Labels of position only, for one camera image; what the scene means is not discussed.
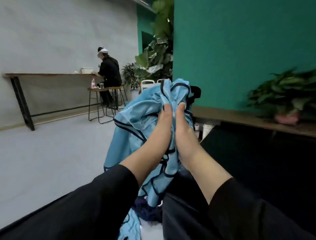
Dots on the small plant in white pot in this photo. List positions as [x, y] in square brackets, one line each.
[131, 76]

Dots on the wooden wall counter black leg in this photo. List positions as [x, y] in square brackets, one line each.
[44, 75]

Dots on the navy blue bag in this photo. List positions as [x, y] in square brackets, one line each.
[148, 210]

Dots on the plastic bottle red label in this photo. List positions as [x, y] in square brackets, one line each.
[93, 83]

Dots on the person's left hand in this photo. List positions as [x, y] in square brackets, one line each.
[160, 136]

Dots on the wooden top black stool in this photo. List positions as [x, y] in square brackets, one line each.
[118, 87]
[98, 90]

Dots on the white metal rack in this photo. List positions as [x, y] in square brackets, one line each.
[158, 54]

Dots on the person's right forearm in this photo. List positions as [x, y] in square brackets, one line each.
[247, 212]

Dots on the black leather bench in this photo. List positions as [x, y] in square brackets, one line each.
[266, 168]

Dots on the green plant in red pot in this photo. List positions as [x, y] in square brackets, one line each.
[286, 94]

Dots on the person's left forearm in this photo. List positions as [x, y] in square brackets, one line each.
[84, 207]

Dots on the white wheeled cart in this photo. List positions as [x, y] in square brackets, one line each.
[147, 81]

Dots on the person's right hand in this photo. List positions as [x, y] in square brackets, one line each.
[186, 141]

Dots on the wooden shelf cabinet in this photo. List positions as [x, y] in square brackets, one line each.
[237, 117]

